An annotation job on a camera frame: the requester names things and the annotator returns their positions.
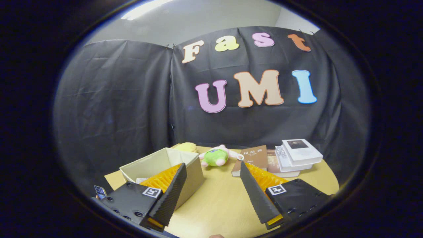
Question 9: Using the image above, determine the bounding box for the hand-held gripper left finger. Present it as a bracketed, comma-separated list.
[98, 163, 187, 232]

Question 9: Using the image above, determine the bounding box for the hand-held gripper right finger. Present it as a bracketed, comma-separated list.
[240, 161, 331, 230]

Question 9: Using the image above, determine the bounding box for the beige fabric storage box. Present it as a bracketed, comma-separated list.
[119, 147, 206, 210]

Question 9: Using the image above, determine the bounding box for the white book with grey print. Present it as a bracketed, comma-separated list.
[275, 145, 313, 173]

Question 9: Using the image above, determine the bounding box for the white book with dark picture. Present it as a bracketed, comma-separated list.
[282, 139, 324, 167]

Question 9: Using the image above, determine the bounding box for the brown cover book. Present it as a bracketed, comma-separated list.
[231, 145, 268, 178]

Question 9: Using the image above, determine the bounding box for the yellow plush toy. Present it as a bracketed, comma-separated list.
[174, 142, 198, 153]

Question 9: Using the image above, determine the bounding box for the green and pink plush toy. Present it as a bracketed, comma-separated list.
[199, 144, 245, 168]

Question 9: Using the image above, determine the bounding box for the black backdrop cloth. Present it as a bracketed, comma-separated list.
[53, 26, 371, 199]

